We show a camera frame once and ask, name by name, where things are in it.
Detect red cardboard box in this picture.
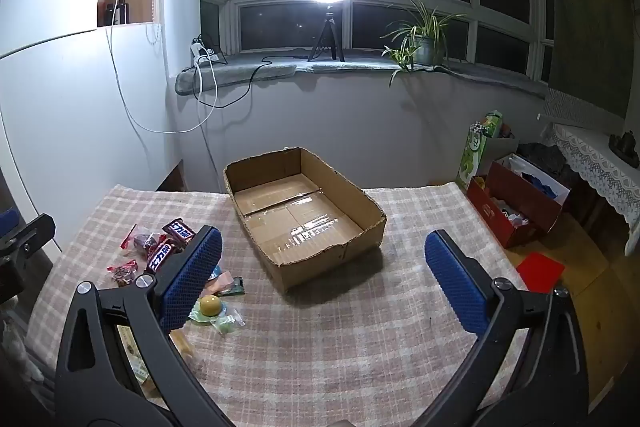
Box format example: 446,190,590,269
466,159,563,250

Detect purple red candy packet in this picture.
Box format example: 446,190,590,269
121,224,168,255

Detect brown chocolate bar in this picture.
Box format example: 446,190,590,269
162,218,197,244
145,243,178,275

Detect pink snack packet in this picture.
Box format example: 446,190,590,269
206,268,233,296

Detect snack packets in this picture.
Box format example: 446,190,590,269
116,324,196,395

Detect black tripod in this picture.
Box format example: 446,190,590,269
307,0,346,62

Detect red paper sheet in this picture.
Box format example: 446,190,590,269
515,252,566,294

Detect dark bottle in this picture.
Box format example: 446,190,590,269
102,0,128,26

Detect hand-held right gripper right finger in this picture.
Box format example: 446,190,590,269
410,229,591,427

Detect yellow round candy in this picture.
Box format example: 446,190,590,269
189,294,228,324

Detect white power strip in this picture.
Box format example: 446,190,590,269
190,44,221,65

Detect black cable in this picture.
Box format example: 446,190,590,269
192,34,313,158

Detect grey windowsill cloth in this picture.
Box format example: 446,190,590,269
175,52,551,98

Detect potted spider plant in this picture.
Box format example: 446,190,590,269
381,0,468,88

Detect pink plaid tablecloth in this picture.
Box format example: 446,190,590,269
25,184,546,427

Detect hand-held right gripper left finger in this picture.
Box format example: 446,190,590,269
55,226,236,427

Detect green candy packet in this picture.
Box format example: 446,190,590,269
210,313,246,337

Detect white lace cloth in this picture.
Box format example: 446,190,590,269
542,122,640,258

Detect brown wooden board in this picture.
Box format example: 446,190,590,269
157,159,186,192

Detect dark figurine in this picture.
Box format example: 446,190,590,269
607,132,640,168

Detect green snack bag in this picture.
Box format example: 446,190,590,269
455,109,506,192

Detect dark olive curtain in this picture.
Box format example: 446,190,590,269
542,0,640,128

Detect small red candy packet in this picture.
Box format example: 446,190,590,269
107,259,141,287

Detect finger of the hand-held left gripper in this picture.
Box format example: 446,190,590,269
0,207,56,305

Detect white cable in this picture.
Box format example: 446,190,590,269
106,0,219,134

